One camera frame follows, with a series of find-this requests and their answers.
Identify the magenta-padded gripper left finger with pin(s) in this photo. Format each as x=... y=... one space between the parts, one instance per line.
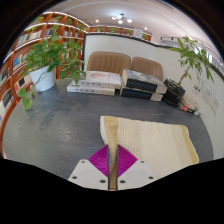
x=87 y=173

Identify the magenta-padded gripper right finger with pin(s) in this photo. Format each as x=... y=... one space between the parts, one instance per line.
x=137 y=174

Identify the cream towel with tan stripes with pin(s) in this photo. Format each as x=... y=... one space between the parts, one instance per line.
x=160 y=143

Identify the red and black book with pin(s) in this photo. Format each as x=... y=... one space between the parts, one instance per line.
x=188 y=109

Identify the flat white book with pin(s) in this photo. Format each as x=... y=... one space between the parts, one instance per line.
x=90 y=90

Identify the tan cover book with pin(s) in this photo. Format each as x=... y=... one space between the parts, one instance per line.
x=190 y=101

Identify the small tree in black pot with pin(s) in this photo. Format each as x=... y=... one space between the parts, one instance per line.
x=174 y=91

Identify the white book with pink cover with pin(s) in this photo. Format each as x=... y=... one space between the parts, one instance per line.
x=100 y=79

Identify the clear acrylic sign stand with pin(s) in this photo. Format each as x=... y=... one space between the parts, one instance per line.
x=196 y=88

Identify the leafy plant in white pot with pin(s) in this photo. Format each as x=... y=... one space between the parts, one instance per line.
x=45 y=56

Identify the orange wooden bookshelf unit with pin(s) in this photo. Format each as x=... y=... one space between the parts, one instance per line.
x=16 y=63

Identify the white framed sign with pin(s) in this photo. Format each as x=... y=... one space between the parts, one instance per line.
x=138 y=33

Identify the ceiling lamp cluster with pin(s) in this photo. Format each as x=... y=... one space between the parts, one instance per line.
x=120 y=18

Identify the white wall socket panel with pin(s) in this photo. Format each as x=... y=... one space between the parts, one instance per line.
x=207 y=94
x=215 y=105

